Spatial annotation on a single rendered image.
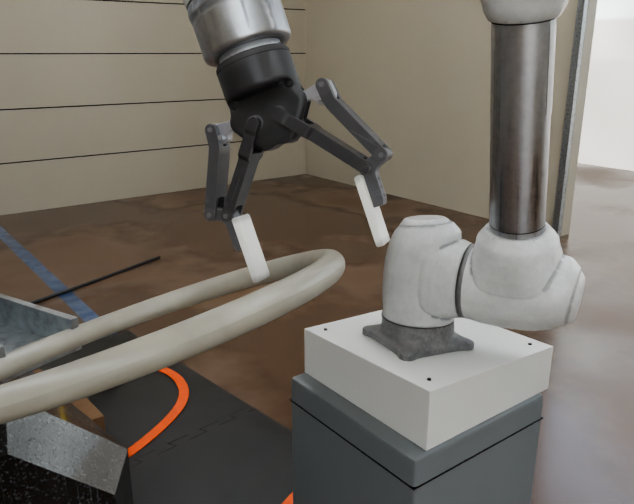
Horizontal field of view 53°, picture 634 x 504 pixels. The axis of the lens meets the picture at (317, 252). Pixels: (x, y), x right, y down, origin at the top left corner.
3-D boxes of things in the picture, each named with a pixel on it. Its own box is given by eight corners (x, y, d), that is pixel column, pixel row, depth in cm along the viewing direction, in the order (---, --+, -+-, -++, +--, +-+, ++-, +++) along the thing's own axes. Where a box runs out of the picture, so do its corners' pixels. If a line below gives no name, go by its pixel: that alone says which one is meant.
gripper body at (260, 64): (302, 42, 64) (331, 131, 65) (231, 73, 67) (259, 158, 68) (273, 32, 57) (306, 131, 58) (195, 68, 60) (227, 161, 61)
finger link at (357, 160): (282, 118, 64) (288, 105, 64) (375, 174, 62) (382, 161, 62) (266, 118, 61) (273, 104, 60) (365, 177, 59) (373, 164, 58)
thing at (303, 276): (-171, 452, 68) (-182, 426, 68) (168, 307, 107) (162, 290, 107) (80, 432, 39) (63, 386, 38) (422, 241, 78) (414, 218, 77)
